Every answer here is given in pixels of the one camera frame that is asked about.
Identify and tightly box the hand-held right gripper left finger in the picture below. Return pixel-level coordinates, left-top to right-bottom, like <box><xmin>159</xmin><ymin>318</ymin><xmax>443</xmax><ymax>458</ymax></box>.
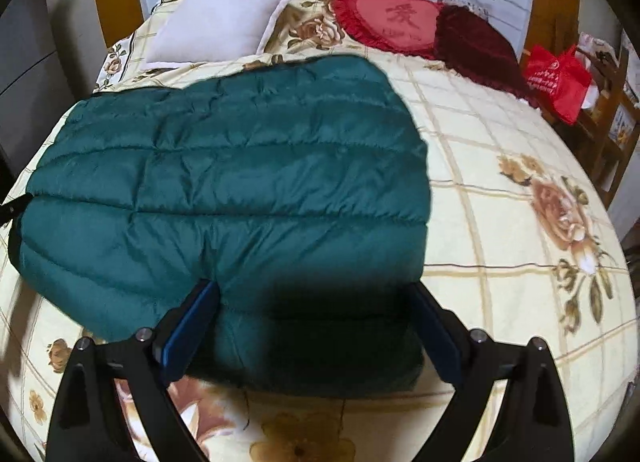
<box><xmin>45</xmin><ymin>279</ymin><xmax>221</xmax><ymax>462</ymax></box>

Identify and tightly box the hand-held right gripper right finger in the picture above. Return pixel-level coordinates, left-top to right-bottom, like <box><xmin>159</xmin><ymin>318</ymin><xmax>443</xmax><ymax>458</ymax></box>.
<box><xmin>407</xmin><ymin>282</ymin><xmax>573</xmax><ymax>462</ymax></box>

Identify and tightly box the green puffer jacket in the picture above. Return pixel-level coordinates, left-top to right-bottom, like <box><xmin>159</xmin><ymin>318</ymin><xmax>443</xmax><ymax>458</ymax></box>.
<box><xmin>7</xmin><ymin>54</ymin><xmax>433</xmax><ymax>398</ymax></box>

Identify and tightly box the bed with floral sheet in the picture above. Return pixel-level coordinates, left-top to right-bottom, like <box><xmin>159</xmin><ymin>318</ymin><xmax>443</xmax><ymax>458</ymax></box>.
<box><xmin>0</xmin><ymin>0</ymin><xmax>640</xmax><ymax>462</ymax></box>

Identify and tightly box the wooden chair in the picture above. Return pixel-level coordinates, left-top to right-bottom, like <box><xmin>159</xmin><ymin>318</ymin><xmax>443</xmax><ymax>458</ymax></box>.
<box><xmin>540</xmin><ymin>32</ymin><xmax>640</xmax><ymax>207</ymax></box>

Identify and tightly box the red shopping bag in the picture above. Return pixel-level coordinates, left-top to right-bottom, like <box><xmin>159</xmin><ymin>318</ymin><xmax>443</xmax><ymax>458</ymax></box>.
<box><xmin>522</xmin><ymin>44</ymin><xmax>593</xmax><ymax>125</ymax></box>

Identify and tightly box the dark red velvet cushion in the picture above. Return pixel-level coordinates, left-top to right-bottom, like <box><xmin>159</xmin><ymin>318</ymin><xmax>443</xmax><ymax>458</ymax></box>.
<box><xmin>434</xmin><ymin>6</ymin><xmax>541</xmax><ymax>107</ymax></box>

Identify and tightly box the grey wardrobe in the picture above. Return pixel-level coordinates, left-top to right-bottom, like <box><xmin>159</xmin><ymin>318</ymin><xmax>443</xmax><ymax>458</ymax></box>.
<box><xmin>0</xmin><ymin>0</ymin><xmax>108</xmax><ymax>177</ymax></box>

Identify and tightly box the white square pillow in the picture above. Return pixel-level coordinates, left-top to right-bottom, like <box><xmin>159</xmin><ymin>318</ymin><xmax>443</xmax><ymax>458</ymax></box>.
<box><xmin>145</xmin><ymin>0</ymin><xmax>303</xmax><ymax>65</ymax></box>

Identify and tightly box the red heart-shaped cushion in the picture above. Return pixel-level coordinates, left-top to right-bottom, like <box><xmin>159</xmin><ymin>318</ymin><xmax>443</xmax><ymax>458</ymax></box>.
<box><xmin>331</xmin><ymin>0</ymin><xmax>451</xmax><ymax>60</ymax></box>

